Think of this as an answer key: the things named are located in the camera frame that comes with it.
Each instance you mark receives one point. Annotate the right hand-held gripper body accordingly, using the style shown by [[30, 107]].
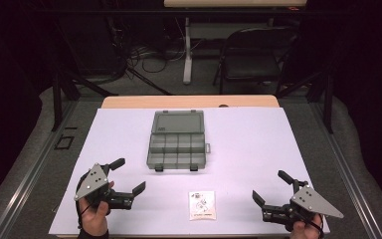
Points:
[[306, 200]]

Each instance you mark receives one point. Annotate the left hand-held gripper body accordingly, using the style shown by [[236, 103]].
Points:
[[91, 184]]

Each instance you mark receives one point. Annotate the small white packet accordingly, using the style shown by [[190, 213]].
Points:
[[202, 205]]

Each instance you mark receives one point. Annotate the grey clear compartment box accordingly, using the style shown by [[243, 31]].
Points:
[[177, 146]]

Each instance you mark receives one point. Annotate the person's right hand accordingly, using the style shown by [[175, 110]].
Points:
[[306, 230]]

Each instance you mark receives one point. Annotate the person's left hand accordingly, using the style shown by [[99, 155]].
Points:
[[94, 217]]

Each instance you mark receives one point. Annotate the white table cover sheet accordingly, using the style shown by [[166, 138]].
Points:
[[245, 149]]

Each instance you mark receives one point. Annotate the black metal stand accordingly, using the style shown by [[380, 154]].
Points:
[[57, 99], [327, 106]]

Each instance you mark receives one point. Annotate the black tripod leg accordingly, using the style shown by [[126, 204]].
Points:
[[149, 82]]

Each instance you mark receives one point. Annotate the wooden table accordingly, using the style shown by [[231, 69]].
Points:
[[179, 101]]

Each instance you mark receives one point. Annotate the black folding chair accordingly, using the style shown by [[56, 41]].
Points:
[[250, 66]]

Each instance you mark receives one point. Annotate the white desk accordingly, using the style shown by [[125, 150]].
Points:
[[187, 49]]

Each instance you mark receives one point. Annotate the metal floor rail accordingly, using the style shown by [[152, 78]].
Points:
[[30, 182], [348, 179]]

